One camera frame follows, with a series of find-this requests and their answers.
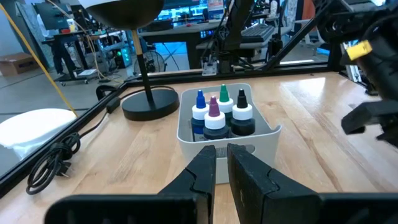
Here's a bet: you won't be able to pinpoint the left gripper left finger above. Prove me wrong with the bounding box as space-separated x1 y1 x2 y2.
45 145 216 224

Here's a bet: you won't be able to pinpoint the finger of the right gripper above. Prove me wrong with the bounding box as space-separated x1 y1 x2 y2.
341 100 398 135
376 126 398 149

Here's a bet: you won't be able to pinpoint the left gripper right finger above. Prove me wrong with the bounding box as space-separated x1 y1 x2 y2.
226 143 398 224

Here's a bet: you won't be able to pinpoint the large black food colouring bottle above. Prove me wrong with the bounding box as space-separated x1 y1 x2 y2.
229 88 256 137

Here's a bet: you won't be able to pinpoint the large purple food colouring bottle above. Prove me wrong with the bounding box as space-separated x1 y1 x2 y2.
202 95 230 141

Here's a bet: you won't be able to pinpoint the large blue food colouring bottle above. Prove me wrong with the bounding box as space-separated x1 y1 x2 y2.
190 89 211 142

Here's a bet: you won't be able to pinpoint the large green food colouring bottle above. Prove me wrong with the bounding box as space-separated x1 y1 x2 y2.
216 83 234 127

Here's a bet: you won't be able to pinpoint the grey plastic bin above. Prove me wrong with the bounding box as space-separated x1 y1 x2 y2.
176 83 283 185

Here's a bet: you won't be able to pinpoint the globe table lamp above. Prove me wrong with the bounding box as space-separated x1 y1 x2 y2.
77 0 181 122

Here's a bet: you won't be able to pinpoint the black computer keyboard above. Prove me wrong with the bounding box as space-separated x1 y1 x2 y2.
241 24 276 44

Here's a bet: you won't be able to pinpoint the black curved clamp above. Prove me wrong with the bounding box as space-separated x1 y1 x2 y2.
95 84 121 100

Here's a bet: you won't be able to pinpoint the black floor fan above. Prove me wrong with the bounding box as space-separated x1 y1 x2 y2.
133 50 168 75

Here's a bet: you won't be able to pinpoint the computer tower green lights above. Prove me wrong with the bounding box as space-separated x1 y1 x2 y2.
114 46 133 68

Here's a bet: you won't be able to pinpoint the white lined trash bin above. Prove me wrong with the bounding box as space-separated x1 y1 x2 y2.
0 108 78 161

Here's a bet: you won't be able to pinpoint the cardboard box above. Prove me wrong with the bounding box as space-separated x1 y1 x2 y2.
0 52 40 77

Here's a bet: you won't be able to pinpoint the yellow cable tag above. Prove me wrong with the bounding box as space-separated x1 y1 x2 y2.
345 39 373 62

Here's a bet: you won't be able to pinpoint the small white metal bracket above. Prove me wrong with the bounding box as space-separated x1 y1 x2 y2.
201 60 218 77

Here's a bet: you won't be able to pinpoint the black lamp power cable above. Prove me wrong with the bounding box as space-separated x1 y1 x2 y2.
25 85 177 196

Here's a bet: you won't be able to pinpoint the yellow hanging cable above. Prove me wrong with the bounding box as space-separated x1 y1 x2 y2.
0 2 79 118

